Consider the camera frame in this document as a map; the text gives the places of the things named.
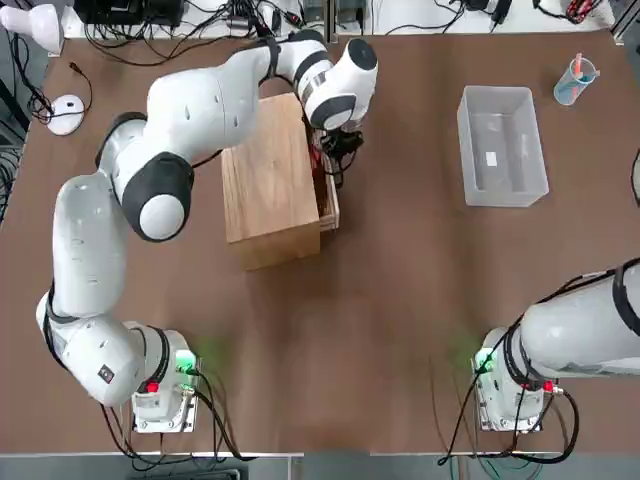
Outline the wooden drawer cabinet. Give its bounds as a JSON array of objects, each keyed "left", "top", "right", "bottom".
[{"left": 219, "top": 92, "right": 322, "bottom": 273}]

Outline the black arm base cable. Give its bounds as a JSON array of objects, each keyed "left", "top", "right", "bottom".
[
  {"left": 438, "top": 319, "right": 582, "bottom": 466},
  {"left": 99, "top": 367, "right": 257, "bottom": 462}
]

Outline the black flat electronics box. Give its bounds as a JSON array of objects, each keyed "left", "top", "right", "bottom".
[{"left": 79, "top": 0, "right": 184, "bottom": 27}]

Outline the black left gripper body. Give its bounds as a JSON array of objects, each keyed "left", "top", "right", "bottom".
[{"left": 319, "top": 126, "right": 365, "bottom": 158}]

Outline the clear cup with pens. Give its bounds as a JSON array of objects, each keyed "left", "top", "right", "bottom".
[{"left": 552, "top": 52, "right": 602, "bottom": 107}]

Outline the aluminium frame post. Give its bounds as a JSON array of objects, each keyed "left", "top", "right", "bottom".
[{"left": 324, "top": 0, "right": 338, "bottom": 46}]

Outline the red and black tool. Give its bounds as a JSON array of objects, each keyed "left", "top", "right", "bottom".
[{"left": 566, "top": 0, "right": 614, "bottom": 25}]

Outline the black cable hub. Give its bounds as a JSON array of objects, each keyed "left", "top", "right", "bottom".
[{"left": 227, "top": 12, "right": 262, "bottom": 30}]

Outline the clear plastic box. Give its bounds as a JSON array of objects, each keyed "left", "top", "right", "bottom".
[{"left": 456, "top": 84, "right": 551, "bottom": 208}]

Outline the white desk lamp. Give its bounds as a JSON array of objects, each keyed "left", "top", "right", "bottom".
[{"left": 0, "top": 3, "right": 87, "bottom": 137}]

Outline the black right arm base cable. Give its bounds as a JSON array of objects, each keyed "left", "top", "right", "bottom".
[{"left": 438, "top": 319, "right": 582, "bottom": 466}]

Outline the black left arm base cable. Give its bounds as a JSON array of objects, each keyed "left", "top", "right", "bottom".
[{"left": 99, "top": 367, "right": 257, "bottom": 462}]

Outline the black lamp cable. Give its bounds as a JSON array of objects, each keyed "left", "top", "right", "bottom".
[{"left": 67, "top": 61, "right": 95, "bottom": 119}]

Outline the wooden drawer with black handle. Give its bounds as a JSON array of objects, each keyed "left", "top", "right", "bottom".
[{"left": 305, "top": 115, "right": 342, "bottom": 233}]

